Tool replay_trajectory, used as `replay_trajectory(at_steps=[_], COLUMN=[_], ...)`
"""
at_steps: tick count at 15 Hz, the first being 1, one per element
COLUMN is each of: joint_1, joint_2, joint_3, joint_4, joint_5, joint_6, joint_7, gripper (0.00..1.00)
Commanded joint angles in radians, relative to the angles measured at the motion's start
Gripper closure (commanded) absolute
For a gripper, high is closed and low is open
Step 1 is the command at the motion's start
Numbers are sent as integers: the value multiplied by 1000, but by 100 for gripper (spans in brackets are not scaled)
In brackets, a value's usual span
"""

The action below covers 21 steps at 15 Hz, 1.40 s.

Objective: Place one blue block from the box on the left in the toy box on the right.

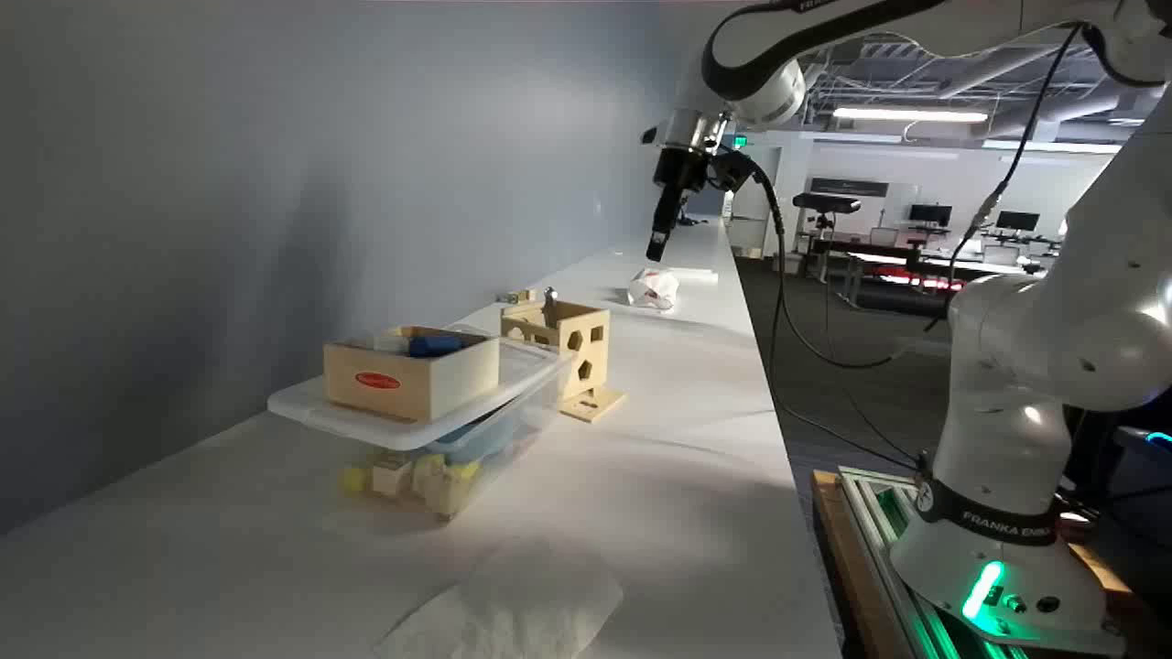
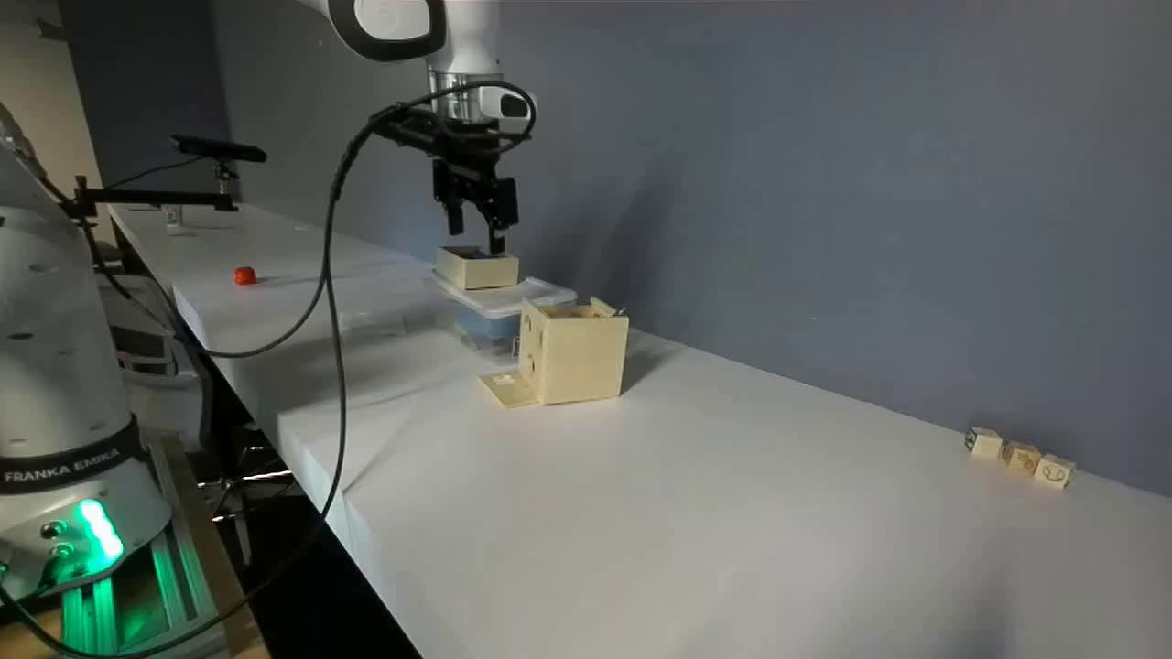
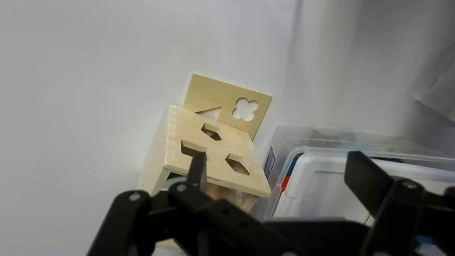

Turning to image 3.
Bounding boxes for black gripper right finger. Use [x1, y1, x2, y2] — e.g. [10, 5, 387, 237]
[343, 149, 455, 256]

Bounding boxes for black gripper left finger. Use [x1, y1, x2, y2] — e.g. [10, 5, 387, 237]
[87, 150, 296, 256]

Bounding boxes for wooden shape sorter toy box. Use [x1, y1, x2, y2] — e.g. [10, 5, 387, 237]
[137, 104, 273, 214]

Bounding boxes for white plastic bin lid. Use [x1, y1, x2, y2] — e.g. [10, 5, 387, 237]
[275, 146, 455, 224]

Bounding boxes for clear plastic storage bin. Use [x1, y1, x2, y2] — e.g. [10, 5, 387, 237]
[258, 123, 455, 224]

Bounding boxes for wooden lid with cutout shapes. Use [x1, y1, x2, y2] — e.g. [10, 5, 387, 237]
[182, 72, 275, 141]

